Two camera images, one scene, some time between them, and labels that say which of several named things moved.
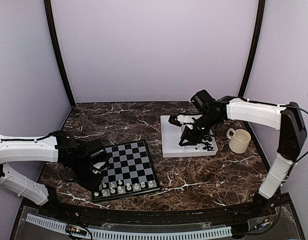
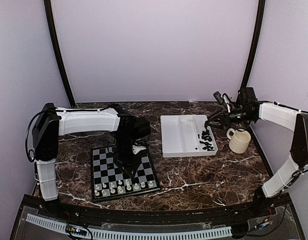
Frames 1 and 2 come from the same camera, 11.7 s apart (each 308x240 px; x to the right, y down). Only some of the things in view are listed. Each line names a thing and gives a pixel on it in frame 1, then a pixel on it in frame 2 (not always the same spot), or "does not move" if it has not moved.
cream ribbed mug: x=239 y=140 does not move
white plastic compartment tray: x=170 y=134 does not move
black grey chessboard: x=130 y=171 does not move
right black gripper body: x=198 y=136 → x=227 y=121
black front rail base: x=261 y=218 does not move
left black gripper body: x=84 y=178 → x=124 y=156
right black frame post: x=261 y=12 does not move
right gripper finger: x=185 y=138 → x=215 y=117
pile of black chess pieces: x=207 y=138 does not move
